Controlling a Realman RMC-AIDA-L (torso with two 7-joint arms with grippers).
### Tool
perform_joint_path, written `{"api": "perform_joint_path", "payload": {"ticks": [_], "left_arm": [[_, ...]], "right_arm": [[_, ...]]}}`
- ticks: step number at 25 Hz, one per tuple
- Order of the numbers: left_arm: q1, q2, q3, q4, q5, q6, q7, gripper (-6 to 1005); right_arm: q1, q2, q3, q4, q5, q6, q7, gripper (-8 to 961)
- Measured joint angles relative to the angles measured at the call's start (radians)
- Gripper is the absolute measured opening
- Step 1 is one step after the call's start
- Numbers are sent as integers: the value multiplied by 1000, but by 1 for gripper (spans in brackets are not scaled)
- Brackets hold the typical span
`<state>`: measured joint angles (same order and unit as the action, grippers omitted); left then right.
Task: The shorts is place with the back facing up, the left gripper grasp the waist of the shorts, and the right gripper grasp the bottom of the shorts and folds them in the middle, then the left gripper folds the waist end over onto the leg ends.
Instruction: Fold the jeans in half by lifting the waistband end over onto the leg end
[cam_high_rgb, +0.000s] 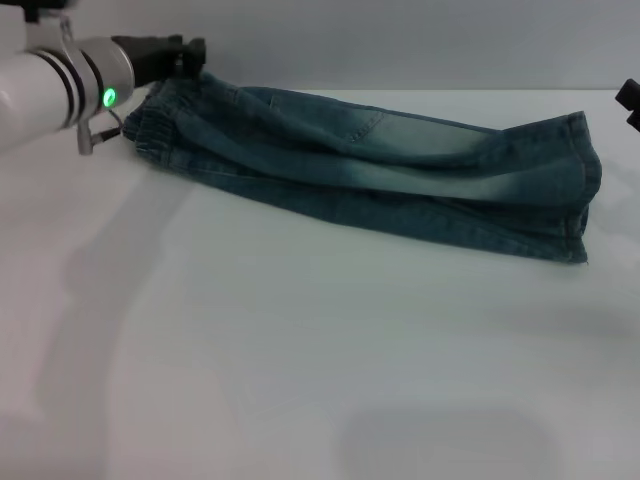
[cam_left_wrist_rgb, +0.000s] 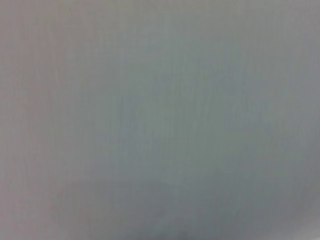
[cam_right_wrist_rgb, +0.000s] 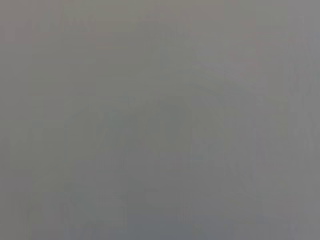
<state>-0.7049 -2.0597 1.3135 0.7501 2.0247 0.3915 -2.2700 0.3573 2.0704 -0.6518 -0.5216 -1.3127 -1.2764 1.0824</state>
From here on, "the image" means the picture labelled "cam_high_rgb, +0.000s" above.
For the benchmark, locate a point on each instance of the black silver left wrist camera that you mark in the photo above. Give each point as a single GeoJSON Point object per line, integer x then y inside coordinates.
{"type": "Point", "coordinates": [47, 9]}

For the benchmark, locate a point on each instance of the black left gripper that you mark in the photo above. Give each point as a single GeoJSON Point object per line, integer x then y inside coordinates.
{"type": "Point", "coordinates": [150, 57]}

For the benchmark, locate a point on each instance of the blue denim shorts with cartoon print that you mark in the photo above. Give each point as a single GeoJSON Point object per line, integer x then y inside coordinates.
{"type": "Point", "coordinates": [375, 165]}

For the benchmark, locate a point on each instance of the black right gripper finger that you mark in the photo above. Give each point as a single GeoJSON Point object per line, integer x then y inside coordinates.
{"type": "Point", "coordinates": [631, 107]}

